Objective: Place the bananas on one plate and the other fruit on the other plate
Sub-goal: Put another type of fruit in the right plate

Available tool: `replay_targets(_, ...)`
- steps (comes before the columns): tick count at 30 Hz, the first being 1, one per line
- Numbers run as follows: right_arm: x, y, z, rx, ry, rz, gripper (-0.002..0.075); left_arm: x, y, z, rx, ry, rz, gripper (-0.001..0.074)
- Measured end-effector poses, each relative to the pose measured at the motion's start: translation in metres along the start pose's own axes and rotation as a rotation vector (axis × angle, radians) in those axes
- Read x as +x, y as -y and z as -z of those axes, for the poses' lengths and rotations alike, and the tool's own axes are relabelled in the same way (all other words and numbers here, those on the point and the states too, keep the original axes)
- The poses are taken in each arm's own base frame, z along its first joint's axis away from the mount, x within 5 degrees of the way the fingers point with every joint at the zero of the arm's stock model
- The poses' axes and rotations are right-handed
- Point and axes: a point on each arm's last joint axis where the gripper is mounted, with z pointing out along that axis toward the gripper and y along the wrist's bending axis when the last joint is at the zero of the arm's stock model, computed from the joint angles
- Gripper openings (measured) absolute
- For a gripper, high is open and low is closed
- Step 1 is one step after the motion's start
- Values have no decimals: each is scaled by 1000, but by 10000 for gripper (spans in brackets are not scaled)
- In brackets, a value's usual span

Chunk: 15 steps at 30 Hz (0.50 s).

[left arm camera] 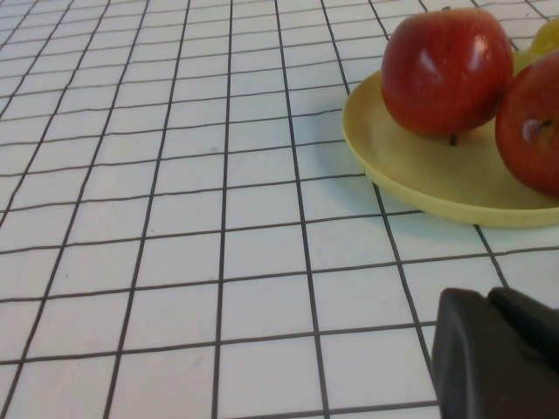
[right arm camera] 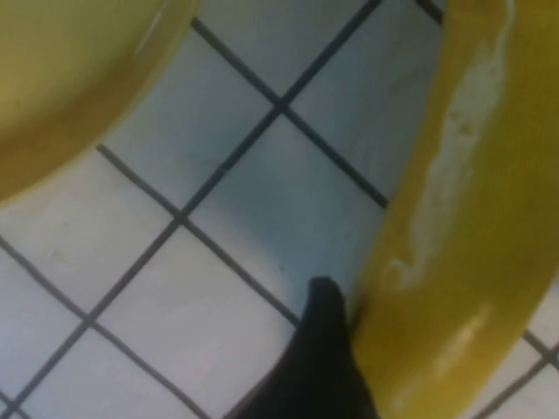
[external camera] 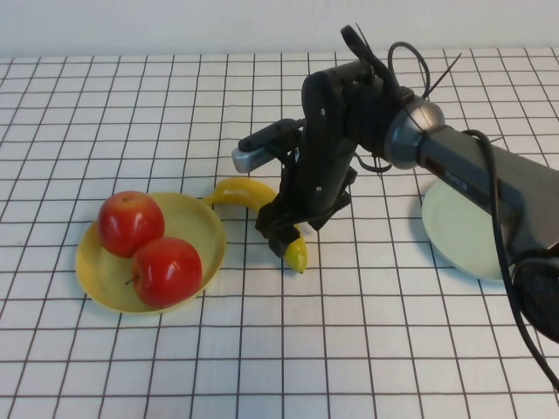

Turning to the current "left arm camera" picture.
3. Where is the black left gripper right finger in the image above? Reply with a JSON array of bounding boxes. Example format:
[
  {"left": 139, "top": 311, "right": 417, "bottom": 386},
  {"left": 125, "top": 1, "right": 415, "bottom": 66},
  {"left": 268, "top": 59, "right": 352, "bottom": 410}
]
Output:
[{"left": 487, "top": 285, "right": 559, "bottom": 367}]

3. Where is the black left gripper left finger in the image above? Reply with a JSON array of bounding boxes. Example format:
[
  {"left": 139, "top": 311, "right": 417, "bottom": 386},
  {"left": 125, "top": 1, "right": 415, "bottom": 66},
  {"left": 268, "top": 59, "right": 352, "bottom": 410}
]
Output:
[{"left": 430, "top": 287, "right": 559, "bottom": 419}]

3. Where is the red apple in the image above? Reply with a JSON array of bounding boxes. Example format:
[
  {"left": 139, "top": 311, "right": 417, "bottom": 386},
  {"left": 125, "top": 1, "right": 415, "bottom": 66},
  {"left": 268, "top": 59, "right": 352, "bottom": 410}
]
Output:
[
  {"left": 495, "top": 52, "right": 559, "bottom": 198},
  {"left": 380, "top": 6, "right": 515, "bottom": 148}
]

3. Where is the yellow plastic plate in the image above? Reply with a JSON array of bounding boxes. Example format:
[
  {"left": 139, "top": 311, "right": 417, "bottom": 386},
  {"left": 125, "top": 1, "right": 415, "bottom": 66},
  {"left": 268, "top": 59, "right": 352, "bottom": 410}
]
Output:
[{"left": 342, "top": 50, "right": 559, "bottom": 229}]

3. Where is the white black-grid tablecloth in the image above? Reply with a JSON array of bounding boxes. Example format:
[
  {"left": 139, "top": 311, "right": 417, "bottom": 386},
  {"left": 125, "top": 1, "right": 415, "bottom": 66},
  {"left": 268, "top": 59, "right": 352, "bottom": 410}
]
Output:
[{"left": 0, "top": 0, "right": 559, "bottom": 419}]

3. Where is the yellow banana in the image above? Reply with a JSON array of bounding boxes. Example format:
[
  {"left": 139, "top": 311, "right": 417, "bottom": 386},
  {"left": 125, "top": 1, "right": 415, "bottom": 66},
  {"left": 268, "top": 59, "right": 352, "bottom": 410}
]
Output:
[{"left": 529, "top": 17, "right": 559, "bottom": 56}]

